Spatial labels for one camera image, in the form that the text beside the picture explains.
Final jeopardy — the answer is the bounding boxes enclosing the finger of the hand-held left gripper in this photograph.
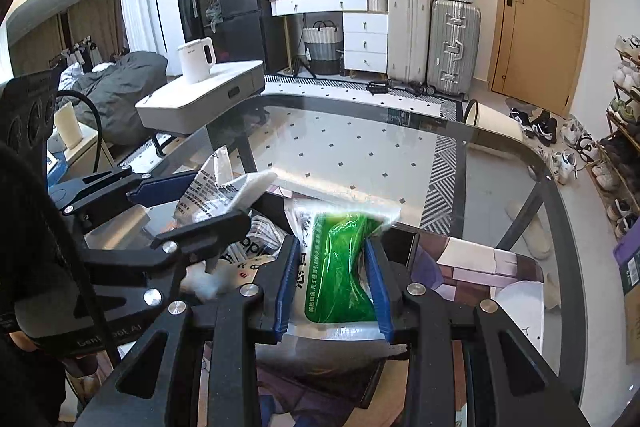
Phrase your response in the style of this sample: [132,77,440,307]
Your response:
[80,209,251,315]
[47,169,201,215]

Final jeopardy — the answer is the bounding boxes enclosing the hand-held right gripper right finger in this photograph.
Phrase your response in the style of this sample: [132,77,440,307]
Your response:
[362,236,591,427]

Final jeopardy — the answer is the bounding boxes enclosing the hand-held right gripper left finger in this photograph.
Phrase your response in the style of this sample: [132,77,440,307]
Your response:
[100,234,303,427]

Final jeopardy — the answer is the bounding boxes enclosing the green packet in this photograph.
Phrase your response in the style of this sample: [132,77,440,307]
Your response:
[285,199,401,343]

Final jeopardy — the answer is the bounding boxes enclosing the grey printed plastic bag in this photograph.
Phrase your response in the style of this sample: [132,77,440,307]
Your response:
[175,146,281,228]

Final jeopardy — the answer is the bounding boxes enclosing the black cardboard box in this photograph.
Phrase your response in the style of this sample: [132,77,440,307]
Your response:
[200,192,441,427]

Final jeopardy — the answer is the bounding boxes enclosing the white foam piece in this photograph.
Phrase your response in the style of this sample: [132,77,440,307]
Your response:
[182,263,236,299]

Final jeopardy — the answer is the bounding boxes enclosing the person's left hand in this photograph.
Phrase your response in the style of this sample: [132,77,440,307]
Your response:
[62,353,99,379]

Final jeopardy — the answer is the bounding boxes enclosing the white side cabinet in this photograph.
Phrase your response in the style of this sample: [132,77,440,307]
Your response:
[136,59,266,138]

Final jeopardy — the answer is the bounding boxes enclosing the printed desk mat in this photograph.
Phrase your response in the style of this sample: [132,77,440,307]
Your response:
[200,232,546,427]

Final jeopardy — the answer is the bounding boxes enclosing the grey duvet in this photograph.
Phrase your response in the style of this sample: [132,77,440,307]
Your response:
[57,51,168,148]

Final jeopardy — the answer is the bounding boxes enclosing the white electric kettle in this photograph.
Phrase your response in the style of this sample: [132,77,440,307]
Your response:
[176,38,217,84]

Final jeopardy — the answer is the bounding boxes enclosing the white diamond patterned rug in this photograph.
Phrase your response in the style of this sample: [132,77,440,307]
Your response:
[250,74,468,235]

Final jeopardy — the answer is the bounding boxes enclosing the beige slipper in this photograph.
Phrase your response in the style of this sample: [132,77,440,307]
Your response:
[542,272,563,310]

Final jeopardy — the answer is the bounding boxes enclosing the brown curtain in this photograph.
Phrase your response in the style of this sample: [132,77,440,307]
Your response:
[10,0,126,72]

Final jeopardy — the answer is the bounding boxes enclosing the white curtain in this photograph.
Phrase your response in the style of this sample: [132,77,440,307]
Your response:
[117,0,166,58]

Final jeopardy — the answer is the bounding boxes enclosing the woven basket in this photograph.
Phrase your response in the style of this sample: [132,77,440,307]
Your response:
[302,21,345,75]

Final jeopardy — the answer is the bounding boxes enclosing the scattered sneakers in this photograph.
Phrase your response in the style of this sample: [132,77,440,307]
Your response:
[505,104,601,185]

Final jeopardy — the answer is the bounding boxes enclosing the white dresser with drawers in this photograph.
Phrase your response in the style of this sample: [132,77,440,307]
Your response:
[270,0,390,80]

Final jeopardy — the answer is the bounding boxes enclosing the silver suitcase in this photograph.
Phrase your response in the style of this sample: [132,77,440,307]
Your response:
[426,0,482,100]

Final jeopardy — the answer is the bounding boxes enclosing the white suitcase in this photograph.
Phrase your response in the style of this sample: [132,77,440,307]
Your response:
[387,0,433,90]

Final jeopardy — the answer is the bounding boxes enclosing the dark green box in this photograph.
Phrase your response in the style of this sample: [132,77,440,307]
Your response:
[620,257,640,308]

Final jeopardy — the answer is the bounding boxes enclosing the wooden shoe rack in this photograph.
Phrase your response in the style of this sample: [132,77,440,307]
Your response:
[592,34,640,238]

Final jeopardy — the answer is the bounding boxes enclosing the rows of assorted shoes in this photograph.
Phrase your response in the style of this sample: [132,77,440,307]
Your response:
[595,34,640,238]

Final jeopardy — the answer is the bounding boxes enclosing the wooden door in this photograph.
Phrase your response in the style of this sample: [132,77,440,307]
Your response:
[487,0,591,118]

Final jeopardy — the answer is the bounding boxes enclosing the black cable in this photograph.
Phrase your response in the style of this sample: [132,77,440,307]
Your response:
[55,89,123,358]

